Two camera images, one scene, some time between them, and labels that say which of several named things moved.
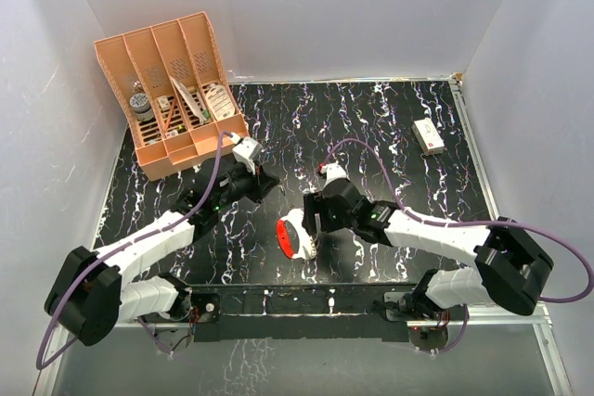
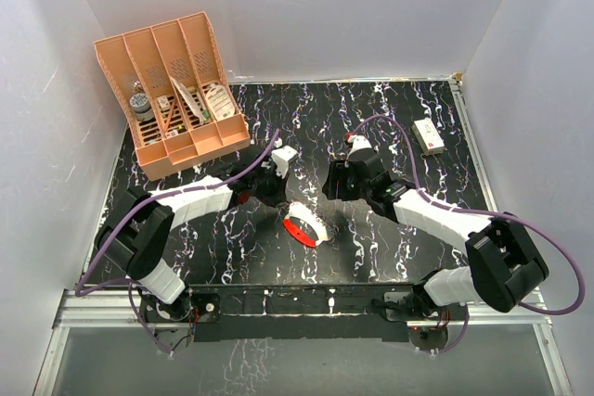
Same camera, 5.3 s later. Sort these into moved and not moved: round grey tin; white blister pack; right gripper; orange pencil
Moved: right gripper
Not moved: orange pencil; white blister pack; round grey tin
